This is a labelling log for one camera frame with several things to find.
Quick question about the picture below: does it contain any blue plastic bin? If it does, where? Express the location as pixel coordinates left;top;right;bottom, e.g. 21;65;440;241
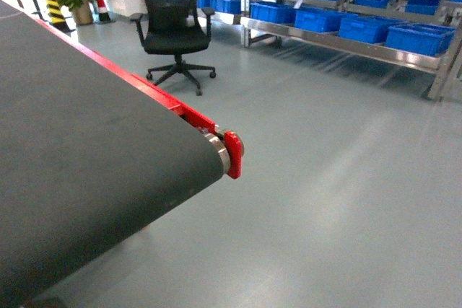
294;7;358;33
338;17;406;44
385;24;456;56
250;2;295;25

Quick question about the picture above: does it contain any stainless steel shelf rack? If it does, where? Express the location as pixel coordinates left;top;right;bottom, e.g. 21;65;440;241
196;0;462;102

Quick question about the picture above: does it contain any black office chair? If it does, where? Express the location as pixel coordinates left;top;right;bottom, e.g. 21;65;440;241
130;0;217;96

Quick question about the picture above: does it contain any red white traffic cone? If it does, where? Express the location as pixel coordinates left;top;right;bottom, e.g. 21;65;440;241
96;0;112;24

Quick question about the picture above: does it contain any conveyor red side rail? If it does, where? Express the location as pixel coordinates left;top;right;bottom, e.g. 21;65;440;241
35;19;244;179

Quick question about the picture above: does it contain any yellow black striped post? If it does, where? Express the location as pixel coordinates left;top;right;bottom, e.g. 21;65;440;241
45;0;74;33

